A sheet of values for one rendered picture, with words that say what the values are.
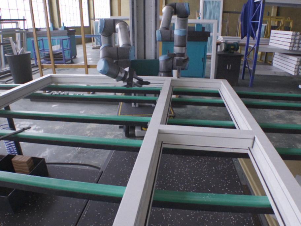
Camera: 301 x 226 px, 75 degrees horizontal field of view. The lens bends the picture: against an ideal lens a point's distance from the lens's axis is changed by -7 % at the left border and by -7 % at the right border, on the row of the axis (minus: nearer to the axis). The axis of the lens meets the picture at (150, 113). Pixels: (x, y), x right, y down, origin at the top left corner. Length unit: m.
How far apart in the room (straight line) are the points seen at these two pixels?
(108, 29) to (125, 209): 1.64
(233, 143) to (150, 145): 0.34
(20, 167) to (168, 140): 0.76
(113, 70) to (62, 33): 8.39
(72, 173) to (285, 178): 0.98
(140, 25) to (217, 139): 1.98
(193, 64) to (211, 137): 4.45
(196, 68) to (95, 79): 3.77
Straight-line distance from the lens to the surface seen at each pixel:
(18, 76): 5.75
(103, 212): 0.99
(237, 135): 0.87
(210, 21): 5.14
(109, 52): 1.43
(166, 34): 1.70
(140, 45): 2.63
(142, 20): 2.62
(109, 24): 1.95
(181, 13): 2.21
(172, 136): 0.85
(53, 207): 1.07
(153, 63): 2.58
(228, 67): 5.13
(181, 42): 1.58
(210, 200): 0.66
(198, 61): 5.25
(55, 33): 9.86
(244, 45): 6.87
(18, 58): 5.65
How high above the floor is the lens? 1.32
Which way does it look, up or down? 23 degrees down
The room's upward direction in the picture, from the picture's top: straight up
